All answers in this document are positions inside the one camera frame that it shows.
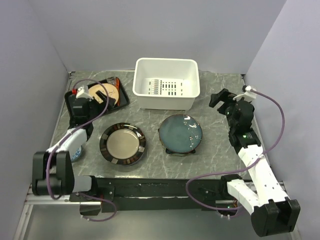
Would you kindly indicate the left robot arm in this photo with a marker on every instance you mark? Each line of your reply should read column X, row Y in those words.
column 52, row 171

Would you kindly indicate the beige bird plate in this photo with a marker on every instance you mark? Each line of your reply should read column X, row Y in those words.
column 112, row 91

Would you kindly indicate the black plastic tray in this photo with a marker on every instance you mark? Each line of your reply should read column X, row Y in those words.
column 104, row 108

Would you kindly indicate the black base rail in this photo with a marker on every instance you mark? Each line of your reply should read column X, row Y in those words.
column 141, row 194

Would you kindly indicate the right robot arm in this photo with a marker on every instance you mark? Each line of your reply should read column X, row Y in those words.
column 271, row 209

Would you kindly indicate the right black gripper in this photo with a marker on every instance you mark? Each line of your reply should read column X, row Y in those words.
column 224, row 96

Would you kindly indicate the brown rimmed beige plate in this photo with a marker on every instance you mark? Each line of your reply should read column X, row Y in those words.
column 123, row 144

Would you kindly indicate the blue white patterned bowl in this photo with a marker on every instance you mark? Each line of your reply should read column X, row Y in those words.
column 76, row 155

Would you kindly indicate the orange plastic utensil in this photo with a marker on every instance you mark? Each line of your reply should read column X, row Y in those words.
column 117, row 85

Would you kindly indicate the blue star shaped dish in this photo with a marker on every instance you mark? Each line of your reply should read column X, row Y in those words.
column 179, row 154

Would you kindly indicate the clear glass cup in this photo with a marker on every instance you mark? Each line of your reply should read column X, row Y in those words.
column 112, row 80

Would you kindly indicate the white plastic bin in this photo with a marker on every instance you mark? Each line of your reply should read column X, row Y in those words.
column 166, row 83

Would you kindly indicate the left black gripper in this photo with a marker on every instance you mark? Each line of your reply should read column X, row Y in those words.
column 102, row 96

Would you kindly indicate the teal floral plate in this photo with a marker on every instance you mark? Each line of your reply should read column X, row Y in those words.
column 180, row 133

